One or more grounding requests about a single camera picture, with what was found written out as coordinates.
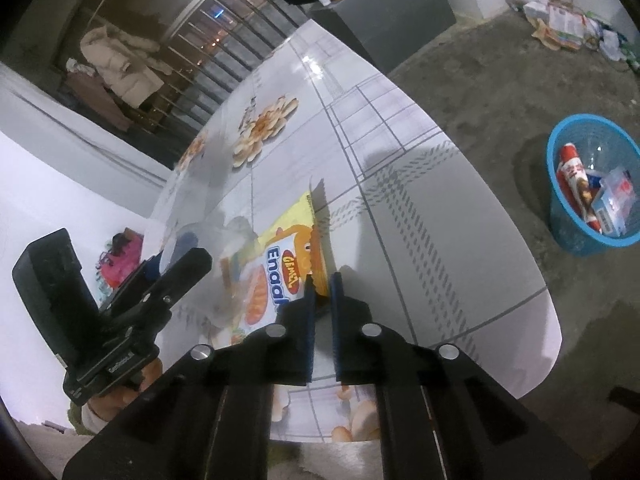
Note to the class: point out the yellow snack packet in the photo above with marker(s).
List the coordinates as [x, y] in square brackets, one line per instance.
[270, 280]

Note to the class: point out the clear red printed container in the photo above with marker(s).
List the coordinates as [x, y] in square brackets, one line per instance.
[622, 185]

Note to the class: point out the brown hanging garment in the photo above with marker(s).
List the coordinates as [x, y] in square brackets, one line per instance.
[97, 100]

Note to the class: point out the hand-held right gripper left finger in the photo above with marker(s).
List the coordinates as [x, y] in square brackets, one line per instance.
[306, 340]

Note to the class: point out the blue and white carton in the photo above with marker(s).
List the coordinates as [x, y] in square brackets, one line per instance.
[605, 215]

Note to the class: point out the pink bag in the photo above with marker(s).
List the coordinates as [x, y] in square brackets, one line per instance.
[120, 260]

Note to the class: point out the blue plastic wastebasket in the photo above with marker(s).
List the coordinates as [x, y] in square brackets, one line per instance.
[570, 230]

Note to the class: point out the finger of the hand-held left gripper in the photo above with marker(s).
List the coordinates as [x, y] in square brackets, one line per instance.
[185, 275]
[132, 290]

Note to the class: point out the grey cabinet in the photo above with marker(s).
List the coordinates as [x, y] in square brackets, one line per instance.
[390, 15]

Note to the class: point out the metal balcony railing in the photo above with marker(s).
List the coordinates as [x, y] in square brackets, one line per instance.
[225, 50]

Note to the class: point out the floral tablecloth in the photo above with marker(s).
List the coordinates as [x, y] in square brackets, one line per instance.
[400, 210]

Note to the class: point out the pile of flattened packaging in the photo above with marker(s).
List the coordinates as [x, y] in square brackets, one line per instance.
[565, 27]

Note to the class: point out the red and white paper bag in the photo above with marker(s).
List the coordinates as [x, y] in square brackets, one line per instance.
[575, 180]

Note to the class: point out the clear plastic bottle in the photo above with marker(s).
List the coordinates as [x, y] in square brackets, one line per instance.
[225, 235]

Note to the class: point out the person's left hand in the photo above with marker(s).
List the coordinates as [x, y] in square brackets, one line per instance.
[120, 400]

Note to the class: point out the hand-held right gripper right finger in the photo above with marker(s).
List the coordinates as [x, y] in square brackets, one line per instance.
[339, 340]

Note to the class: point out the beige hanging coat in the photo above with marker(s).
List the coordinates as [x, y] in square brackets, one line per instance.
[120, 65]

